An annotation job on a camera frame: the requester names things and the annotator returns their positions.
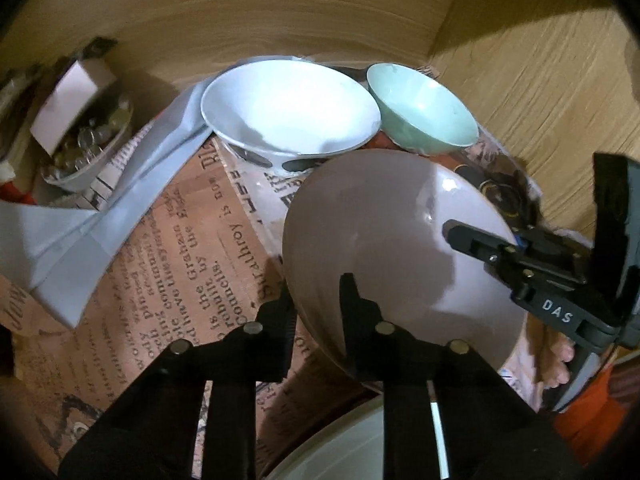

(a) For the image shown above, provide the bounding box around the orange garment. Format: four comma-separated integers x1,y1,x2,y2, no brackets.
540,365,631,466

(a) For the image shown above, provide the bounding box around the person's right hand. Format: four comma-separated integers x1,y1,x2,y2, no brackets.
537,331,577,391

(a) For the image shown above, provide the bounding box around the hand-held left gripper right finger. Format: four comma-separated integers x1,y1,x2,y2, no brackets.
339,273,582,480

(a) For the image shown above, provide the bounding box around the mint green bowl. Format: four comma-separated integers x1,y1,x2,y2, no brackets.
366,62,480,155

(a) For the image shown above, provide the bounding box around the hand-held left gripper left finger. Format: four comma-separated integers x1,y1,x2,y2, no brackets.
59,284,299,480

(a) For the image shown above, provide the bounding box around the pale grey bowl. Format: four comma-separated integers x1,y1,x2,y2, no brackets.
281,149,526,386

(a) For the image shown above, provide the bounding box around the small white box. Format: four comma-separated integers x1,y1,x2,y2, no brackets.
29,57,118,153

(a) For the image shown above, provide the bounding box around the mint green plate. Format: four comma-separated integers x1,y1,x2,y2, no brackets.
260,385,448,480

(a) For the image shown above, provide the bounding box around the small bowl of coins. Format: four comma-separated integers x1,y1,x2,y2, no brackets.
39,95,135,193

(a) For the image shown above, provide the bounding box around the round wooden side panel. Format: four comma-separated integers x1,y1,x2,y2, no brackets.
430,0,640,241

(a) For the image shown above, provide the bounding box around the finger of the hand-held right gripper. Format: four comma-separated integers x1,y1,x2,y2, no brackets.
442,219,588,301

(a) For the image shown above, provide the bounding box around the newspaper print table cloth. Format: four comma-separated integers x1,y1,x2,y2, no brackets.
0,65,551,471

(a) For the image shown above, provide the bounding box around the white bowl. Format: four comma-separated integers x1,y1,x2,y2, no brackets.
200,59,382,173

